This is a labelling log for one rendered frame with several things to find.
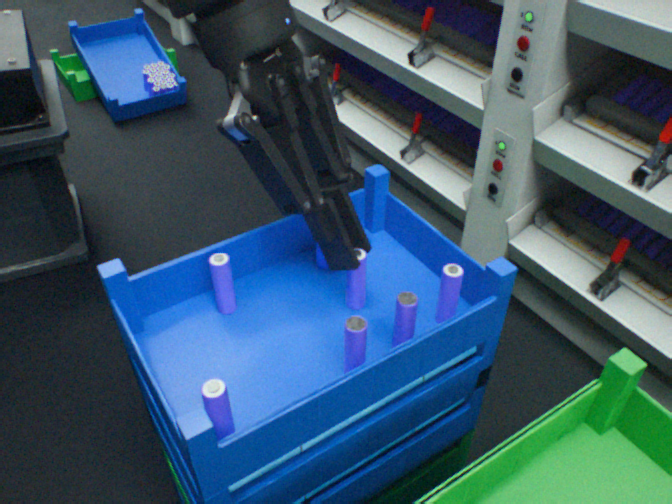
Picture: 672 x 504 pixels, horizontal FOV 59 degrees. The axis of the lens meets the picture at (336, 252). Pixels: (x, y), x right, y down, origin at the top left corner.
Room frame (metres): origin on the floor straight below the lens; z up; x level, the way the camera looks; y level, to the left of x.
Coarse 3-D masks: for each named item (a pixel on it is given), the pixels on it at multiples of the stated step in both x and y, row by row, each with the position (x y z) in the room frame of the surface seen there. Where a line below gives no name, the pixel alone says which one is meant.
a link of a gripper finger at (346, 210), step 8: (328, 192) 0.43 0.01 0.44; (336, 192) 0.42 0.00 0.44; (344, 192) 0.42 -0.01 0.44; (336, 200) 0.42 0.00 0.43; (344, 200) 0.42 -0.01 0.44; (344, 208) 0.42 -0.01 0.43; (352, 208) 0.42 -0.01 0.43; (344, 216) 0.42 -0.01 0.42; (352, 216) 0.42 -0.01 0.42; (344, 224) 0.42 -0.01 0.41; (352, 224) 0.42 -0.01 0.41; (360, 224) 0.42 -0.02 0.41; (352, 232) 0.42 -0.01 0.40; (360, 232) 0.41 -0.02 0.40; (352, 240) 0.42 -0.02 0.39; (360, 240) 0.41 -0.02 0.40; (368, 240) 0.42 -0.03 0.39; (360, 248) 0.41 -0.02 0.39; (368, 248) 0.41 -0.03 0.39
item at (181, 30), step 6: (168, 12) 1.97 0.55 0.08; (174, 18) 1.93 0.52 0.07; (186, 18) 1.91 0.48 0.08; (174, 24) 1.94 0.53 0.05; (180, 24) 1.90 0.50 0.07; (186, 24) 1.91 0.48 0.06; (174, 30) 1.95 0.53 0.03; (180, 30) 1.90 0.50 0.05; (186, 30) 1.91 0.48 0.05; (192, 30) 1.92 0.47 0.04; (174, 36) 1.96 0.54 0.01; (180, 36) 1.91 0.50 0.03; (186, 36) 1.91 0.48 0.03; (192, 36) 1.92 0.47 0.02; (180, 42) 1.92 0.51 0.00; (186, 42) 1.90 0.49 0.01; (192, 42) 1.91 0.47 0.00
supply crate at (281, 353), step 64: (384, 192) 0.52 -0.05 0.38; (192, 256) 0.42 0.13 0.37; (256, 256) 0.45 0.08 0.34; (384, 256) 0.47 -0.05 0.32; (448, 256) 0.43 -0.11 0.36; (128, 320) 0.36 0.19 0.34; (192, 320) 0.38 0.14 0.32; (256, 320) 0.38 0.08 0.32; (320, 320) 0.38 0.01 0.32; (384, 320) 0.38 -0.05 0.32; (448, 320) 0.33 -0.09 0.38; (192, 384) 0.31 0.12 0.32; (256, 384) 0.31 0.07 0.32; (320, 384) 0.31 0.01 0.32; (384, 384) 0.30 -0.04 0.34; (192, 448) 0.21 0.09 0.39; (256, 448) 0.23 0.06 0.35
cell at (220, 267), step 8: (216, 256) 0.40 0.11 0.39; (224, 256) 0.40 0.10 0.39; (216, 264) 0.39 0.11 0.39; (224, 264) 0.39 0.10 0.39; (216, 272) 0.39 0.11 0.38; (224, 272) 0.39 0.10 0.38; (216, 280) 0.39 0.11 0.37; (224, 280) 0.39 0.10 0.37; (232, 280) 0.40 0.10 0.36; (216, 288) 0.39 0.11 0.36; (224, 288) 0.39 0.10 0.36; (232, 288) 0.39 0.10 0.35; (216, 296) 0.39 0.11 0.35; (224, 296) 0.39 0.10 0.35; (232, 296) 0.39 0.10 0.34; (224, 304) 0.39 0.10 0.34; (232, 304) 0.39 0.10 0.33; (224, 312) 0.39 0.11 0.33; (232, 312) 0.39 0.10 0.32
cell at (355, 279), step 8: (360, 256) 0.40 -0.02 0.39; (360, 264) 0.40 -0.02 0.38; (352, 272) 0.40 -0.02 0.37; (360, 272) 0.40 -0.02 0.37; (352, 280) 0.40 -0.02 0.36; (360, 280) 0.40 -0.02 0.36; (352, 288) 0.40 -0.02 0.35; (360, 288) 0.40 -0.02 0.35; (352, 296) 0.40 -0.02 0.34; (360, 296) 0.40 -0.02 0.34; (352, 304) 0.40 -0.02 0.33; (360, 304) 0.40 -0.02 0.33
